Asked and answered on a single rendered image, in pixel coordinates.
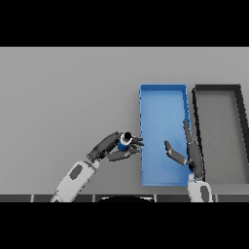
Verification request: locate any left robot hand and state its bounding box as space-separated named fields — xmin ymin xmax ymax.
xmin=86 ymin=130 xmax=145 ymax=164

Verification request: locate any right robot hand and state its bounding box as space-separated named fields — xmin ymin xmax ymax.
xmin=163 ymin=119 xmax=206 ymax=181

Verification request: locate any blue pipe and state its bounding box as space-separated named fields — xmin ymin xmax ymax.
xmin=117 ymin=130 xmax=133 ymax=152

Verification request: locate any dark grey bin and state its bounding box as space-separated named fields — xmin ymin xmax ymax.
xmin=191 ymin=84 xmax=249 ymax=187

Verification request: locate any blue bin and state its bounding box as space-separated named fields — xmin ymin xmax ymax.
xmin=139 ymin=83 xmax=196 ymax=188

